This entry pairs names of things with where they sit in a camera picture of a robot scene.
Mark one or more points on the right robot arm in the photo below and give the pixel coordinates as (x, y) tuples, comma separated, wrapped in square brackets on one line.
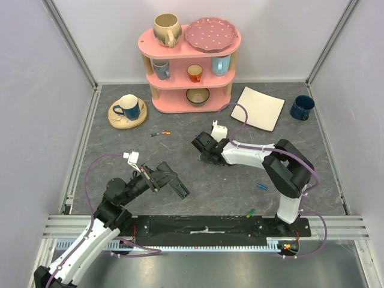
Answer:
[(288, 169)]

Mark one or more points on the green battery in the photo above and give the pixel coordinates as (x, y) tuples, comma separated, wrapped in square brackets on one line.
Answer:
[(250, 213)]

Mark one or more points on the blue mug cream interior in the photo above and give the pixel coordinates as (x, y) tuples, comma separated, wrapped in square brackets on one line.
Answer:
[(128, 106)]

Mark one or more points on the grey blue mug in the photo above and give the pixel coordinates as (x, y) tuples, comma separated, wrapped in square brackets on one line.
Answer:
[(161, 68)]

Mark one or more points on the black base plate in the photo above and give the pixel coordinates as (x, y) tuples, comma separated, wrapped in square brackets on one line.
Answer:
[(211, 231)]

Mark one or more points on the pink three-tier shelf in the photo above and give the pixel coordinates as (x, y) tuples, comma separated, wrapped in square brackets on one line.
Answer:
[(169, 96)]

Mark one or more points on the light blue mug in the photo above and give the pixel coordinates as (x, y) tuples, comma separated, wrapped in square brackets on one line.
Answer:
[(220, 65)]

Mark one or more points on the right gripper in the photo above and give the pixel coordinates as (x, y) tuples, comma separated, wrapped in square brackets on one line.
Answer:
[(203, 143)]

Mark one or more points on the blue metallic battery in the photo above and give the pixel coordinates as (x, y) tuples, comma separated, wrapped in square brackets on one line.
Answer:
[(262, 186)]

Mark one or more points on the beige ceramic mug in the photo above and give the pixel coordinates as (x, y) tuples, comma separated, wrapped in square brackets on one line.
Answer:
[(167, 29)]

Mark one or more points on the dark blue mug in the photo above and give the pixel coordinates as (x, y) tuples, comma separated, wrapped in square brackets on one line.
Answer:
[(302, 107)]

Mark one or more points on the beige round saucer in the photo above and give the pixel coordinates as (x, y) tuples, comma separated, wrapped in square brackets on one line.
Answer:
[(121, 122)]

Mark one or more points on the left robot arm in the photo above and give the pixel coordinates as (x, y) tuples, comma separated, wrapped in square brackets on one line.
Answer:
[(107, 222)]

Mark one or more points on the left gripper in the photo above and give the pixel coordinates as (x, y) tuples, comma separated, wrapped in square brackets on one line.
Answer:
[(152, 177)]

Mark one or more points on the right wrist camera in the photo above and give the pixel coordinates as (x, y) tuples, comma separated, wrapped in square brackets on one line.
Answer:
[(218, 132)]

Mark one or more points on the pink dotted plate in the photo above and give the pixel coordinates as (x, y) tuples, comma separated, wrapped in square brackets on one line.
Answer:
[(211, 34)]

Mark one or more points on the black remote control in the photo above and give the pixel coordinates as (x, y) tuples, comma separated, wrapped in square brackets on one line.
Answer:
[(173, 180)]

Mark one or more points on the small orange cup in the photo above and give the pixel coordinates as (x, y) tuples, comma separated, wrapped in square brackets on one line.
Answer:
[(195, 73)]

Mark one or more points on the square white plate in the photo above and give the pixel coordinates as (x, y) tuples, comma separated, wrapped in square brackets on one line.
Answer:
[(263, 110)]

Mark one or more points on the dark patterned bowl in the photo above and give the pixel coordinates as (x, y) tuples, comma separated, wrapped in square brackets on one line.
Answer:
[(197, 96)]

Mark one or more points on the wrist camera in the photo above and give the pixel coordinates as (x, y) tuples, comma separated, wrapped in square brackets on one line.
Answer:
[(218, 132), (132, 159)]

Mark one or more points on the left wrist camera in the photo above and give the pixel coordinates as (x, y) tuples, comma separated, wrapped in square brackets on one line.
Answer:
[(132, 159)]

